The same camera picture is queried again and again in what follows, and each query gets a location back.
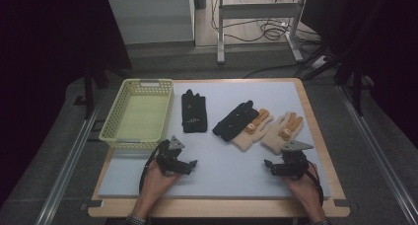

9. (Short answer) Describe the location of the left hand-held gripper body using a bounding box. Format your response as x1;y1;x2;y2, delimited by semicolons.
155;135;192;177

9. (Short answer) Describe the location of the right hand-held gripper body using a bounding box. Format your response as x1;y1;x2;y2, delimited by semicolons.
271;139;314;182

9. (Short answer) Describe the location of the person's left hand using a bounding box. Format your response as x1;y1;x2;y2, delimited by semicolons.
141;159;181;200

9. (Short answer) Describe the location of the person's right hand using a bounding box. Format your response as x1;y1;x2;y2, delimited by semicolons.
284;162;322;203

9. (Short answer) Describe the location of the beige glove with orange fingers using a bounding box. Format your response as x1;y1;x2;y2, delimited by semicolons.
260;111;304;155
230;108;275;153

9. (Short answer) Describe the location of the yellow-green plastic basket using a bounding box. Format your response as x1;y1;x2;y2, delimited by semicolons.
98;78;175;151

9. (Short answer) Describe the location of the black glove with silver emblem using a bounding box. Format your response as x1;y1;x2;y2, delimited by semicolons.
180;89;209;134

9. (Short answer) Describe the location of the plain black glove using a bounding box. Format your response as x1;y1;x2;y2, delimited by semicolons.
211;100;260;143

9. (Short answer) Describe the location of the black metal stand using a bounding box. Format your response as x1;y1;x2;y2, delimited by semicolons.
334;51;377;117
81;58;111;120

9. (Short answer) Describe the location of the white power strip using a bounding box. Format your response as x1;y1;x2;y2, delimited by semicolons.
311;54;330;70

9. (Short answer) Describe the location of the white cabinet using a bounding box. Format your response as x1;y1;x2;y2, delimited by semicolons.
107;0;197;45

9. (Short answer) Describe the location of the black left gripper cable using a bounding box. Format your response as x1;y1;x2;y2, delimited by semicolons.
138;139;171;195

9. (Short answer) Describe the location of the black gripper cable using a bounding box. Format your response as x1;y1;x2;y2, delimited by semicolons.
305;161;325;207
138;139;171;195

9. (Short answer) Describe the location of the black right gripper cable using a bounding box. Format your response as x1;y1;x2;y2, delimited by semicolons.
305;161;325;207

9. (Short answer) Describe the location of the aluminium rail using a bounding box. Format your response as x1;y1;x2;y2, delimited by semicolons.
335;85;418;225
34;100;104;225

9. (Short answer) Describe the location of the long black floor cable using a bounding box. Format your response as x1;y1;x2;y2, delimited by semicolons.
243;62;311;79

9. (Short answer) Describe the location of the tangle of black floor cables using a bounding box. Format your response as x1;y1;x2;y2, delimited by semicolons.
210;0;323;44

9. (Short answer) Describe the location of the white metal stand frame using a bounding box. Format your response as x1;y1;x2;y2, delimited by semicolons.
216;0;311;65

